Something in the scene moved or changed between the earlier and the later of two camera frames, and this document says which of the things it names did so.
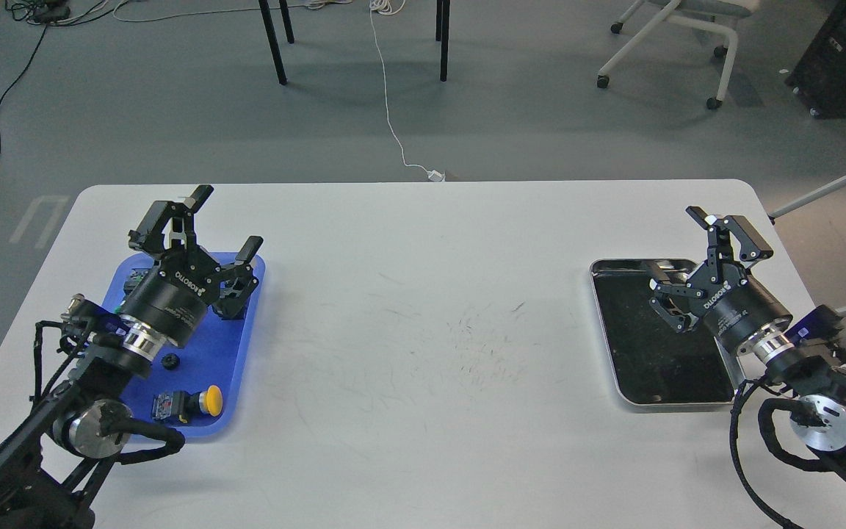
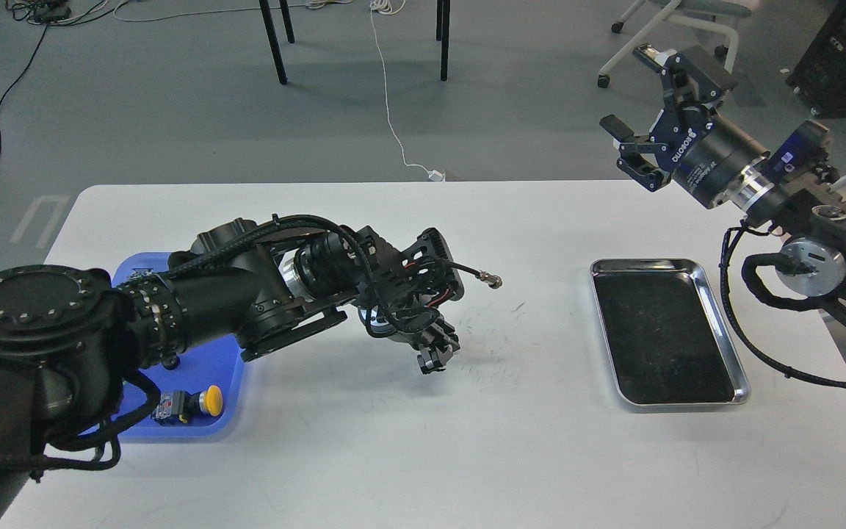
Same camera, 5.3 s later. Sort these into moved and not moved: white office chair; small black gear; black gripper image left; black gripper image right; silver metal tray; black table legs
Moved: black gripper image left; black gripper image right
Not moved: white office chair; small black gear; black table legs; silver metal tray
